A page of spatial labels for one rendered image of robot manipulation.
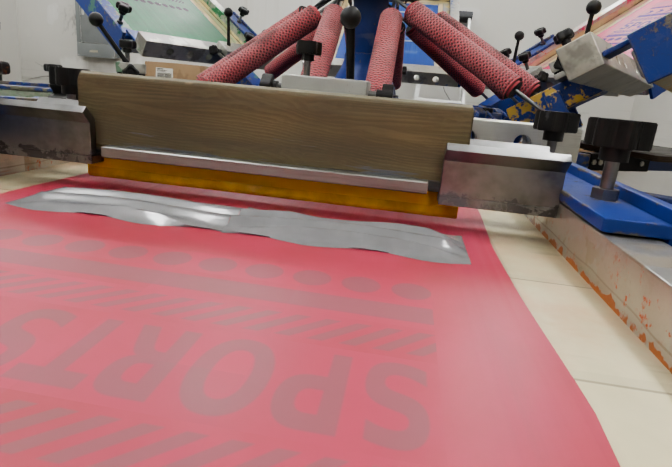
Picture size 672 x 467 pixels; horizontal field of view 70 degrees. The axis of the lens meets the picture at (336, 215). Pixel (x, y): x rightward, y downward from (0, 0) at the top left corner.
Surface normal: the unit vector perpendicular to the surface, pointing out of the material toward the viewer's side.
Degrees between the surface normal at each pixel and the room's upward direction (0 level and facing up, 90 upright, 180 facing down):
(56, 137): 90
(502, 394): 0
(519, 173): 90
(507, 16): 90
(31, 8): 90
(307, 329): 0
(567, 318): 0
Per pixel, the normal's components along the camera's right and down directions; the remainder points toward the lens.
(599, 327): 0.08, -0.96
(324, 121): -0.15, 0.24
